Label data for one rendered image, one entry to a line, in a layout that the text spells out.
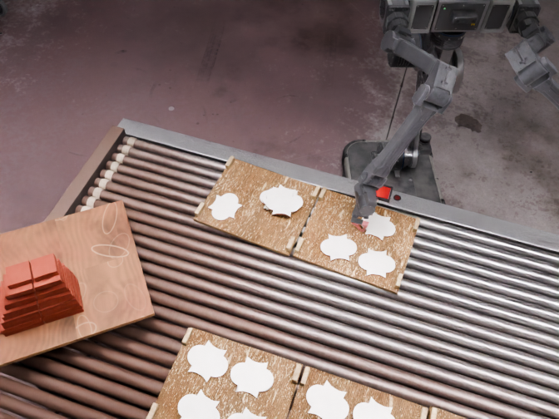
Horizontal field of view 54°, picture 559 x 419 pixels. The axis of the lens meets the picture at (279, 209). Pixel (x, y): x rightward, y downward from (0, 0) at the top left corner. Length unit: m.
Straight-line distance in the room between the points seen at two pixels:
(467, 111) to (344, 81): 0.90
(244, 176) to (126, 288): 0.70
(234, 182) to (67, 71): 2.40
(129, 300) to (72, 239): 0.34
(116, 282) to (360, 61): 2.90
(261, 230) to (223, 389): 0.63
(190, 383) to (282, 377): 0.30
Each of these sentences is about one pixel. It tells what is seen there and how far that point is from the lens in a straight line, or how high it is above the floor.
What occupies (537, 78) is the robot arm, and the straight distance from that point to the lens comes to 1.98.
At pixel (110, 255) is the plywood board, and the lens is 2.05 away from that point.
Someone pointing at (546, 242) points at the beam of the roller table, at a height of 0.91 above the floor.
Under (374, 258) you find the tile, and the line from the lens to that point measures 2.11.
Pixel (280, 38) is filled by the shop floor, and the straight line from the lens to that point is 4.51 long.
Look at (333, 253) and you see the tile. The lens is 2.10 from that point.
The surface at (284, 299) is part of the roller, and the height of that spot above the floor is 0.91.
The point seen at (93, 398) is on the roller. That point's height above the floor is 0.92.
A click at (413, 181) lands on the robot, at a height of 0.26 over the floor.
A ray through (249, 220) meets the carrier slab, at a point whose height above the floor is 0.94.
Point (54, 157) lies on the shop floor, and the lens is 3.86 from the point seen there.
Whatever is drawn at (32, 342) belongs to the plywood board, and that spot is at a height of 1.04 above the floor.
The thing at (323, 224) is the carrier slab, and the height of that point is 0.94.
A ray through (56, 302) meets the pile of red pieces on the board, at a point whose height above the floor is 1.14.
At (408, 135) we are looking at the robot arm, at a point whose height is 1.39.
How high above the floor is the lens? 2.73
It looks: 55 degrees down
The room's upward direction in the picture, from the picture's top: 2 degrees clockwise
